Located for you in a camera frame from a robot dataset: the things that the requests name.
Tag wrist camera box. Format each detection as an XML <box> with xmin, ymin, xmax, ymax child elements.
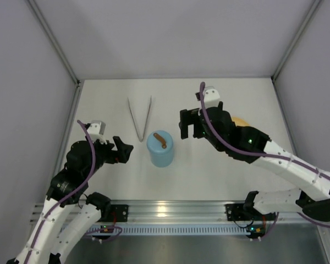
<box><xmin>200</xmin><ymin>85</ymin><xmax>221</xmax><ymax>108</ymax></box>
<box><xmin>86</xmin><ymin>120</ymin><xmax>107</xmax><ymax>144</ymax></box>

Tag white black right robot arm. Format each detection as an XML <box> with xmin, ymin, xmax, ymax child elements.
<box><xmin>179</xmin><ymin>102</ymin><xmax>330</xmax><ymax>222</ymax></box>

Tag slotted grey cable duct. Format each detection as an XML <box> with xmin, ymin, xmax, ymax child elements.
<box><xmin>85</xmin><ymin>224</ymin><xmax>251</xmax><ymax>236</ymax></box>

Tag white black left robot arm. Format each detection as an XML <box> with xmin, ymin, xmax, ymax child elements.
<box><xmin>8</xmin><ymin>135</ymin><xmax>134</xmax><ymax>263</ymax></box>

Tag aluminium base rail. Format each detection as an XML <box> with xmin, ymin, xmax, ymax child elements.
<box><xmin>30</xmin><ymin>200</ymin><xmax>295</xmax><ymax>225</ymax></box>

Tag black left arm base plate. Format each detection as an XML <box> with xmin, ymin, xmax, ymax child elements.
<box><xmin>99</xmin><ymin>204</ymin><xmax>129</xmax><ymax>223</ymax></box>

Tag light blue round lid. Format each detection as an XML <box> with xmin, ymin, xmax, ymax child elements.
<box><xmin>147</xmin><ymin>130</ymin><xmax>174</xmax><ymax>155</ymax></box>

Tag aluminium frame corner post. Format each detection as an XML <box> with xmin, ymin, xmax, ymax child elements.
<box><xmin>24</xmin><ymin>0</ymin><xmax>80</xmax><ymax>86</ymax></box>

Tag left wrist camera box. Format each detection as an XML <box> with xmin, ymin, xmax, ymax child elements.
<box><xmin>86</xmin><ymin>120</ymin><xmax>107</xmax><ymax>144</ymax></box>

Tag beige round plate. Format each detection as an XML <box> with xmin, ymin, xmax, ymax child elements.
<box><xmin>232</xmin><ymin>117</ymin><xmax>250</xmax><ymax>127</ymax></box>

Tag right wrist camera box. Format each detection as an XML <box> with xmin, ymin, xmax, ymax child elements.
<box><xmin>200</xmin><ymin>85</ymin><xmax>221</xmax><ymax>108</ymax></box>

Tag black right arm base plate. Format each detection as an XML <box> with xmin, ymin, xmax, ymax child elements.
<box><xmin>225</xmin><ymin>202</ymin><xmax>276</xmax><ymax>222</ymax></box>

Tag light blue cylindrical container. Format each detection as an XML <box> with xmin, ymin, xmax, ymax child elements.
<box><xmin>150</xmin><ymin>150</ymin><xmax>174</xmax><ymax>168</ymax></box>

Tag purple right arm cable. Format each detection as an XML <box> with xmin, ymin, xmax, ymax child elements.
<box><xmin>199</xmin><ymin>81</ymin><xmax>330</xmax><ymax>229</ymax></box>

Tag right aluminium frame post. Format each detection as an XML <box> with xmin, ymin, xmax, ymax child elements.
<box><xmin>271</xmin><ymin>0</ymin><xmax>324</xmax><ymax>84</ymax></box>

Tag metal serving tongs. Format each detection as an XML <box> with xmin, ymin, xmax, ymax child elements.
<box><xmin>127</xmin><ymin>96</ymin><xmax>152</xmax><ymax>142</ymax></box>

